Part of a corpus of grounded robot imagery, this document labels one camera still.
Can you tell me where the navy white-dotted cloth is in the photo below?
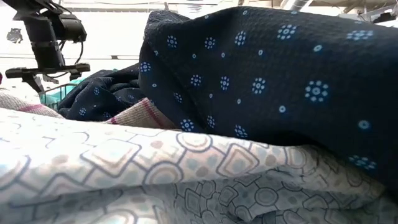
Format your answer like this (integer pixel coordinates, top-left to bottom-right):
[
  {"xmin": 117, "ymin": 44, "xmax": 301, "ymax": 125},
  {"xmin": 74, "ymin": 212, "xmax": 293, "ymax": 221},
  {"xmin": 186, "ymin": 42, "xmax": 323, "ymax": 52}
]
[{"xmin": 57, "ymin": 6, "xmax": 398, "ymax": 200}]

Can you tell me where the black wire basket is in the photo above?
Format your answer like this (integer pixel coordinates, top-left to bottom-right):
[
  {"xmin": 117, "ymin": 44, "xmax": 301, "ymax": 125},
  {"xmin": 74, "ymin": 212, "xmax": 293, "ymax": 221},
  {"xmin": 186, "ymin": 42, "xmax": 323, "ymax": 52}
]
[{"xmin": 38, "ymin": 83, "xmax": 78, "ymax": 110}]

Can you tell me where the pale blue patterned shirt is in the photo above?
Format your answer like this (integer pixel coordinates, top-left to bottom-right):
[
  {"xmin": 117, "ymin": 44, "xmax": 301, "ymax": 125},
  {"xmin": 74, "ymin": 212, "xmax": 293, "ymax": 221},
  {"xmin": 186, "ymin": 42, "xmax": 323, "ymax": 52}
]
[{"xmin": 0, "ymin": 107, "xmax": 398, "ymax": 224}]

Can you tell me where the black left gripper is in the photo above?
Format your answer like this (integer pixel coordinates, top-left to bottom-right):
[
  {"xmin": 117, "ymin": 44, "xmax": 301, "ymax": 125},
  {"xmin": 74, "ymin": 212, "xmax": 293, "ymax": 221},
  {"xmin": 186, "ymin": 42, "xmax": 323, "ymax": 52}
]
[{"xmin": 5, "ymin": 42, "xmax": 91, "ymax": 94}]

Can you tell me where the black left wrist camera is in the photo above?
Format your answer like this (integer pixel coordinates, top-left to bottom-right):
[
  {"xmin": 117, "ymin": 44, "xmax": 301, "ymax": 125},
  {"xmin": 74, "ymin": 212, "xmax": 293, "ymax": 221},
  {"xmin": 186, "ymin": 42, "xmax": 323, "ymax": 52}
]
[{"xmin": 58, "ymin": 13, "xmax": 88, "ymax": 44}]

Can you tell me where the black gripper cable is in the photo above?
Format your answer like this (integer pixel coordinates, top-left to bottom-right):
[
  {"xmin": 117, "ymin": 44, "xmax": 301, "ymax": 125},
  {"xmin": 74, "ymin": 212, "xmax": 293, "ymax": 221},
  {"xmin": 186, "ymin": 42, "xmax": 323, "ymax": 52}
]
[{"xmin": 58, "ymin": 39, "xmax": 85, "ymax": 79}]

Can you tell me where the teal cloth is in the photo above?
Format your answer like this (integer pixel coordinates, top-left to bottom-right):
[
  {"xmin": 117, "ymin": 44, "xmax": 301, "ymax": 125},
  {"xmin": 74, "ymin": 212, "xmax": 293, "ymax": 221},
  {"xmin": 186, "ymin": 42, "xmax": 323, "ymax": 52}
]
[{"xmin": 39, "ymin": 68, "xmax": 119, "ymax": 106}]

